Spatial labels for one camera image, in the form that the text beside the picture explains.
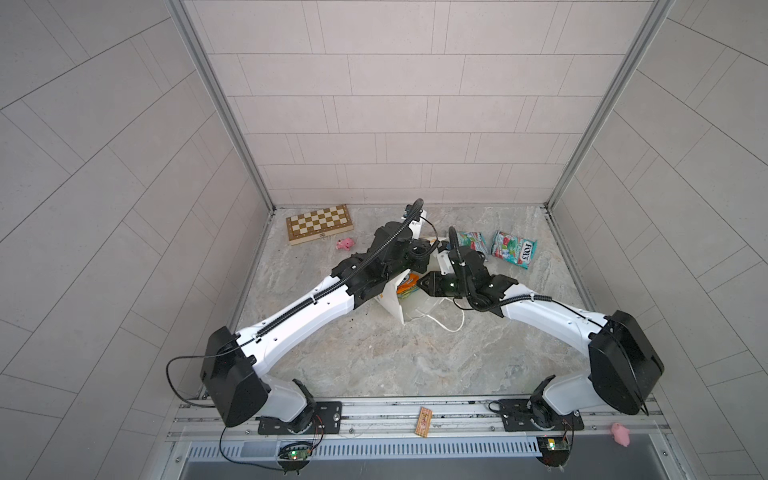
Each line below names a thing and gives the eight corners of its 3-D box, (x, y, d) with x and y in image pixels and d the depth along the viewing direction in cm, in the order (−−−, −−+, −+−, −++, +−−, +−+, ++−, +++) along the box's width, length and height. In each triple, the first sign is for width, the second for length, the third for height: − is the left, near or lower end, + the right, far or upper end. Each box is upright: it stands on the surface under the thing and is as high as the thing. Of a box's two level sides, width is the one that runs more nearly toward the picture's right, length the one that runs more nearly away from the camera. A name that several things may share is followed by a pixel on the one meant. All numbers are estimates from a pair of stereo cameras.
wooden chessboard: (290, 246, 106) (288, 241, 103) (287, 222, 113) (285, 217, 111) (354, 231, 110) (353, 226, 108) (347, 209, 118) (346, 203, 115)
